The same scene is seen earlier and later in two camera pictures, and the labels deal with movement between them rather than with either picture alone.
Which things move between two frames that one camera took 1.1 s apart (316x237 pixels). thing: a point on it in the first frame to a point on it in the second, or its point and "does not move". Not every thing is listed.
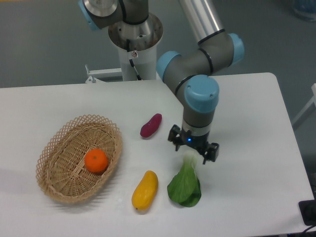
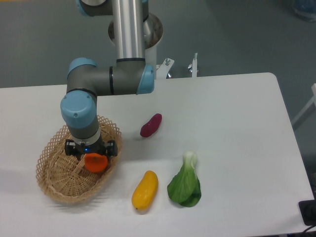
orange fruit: x=96 y=160 does not move
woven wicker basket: x=61 y=174 does not move
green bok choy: x=185 y=187 does not move
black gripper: x=177 y=136 to x=98 y=147
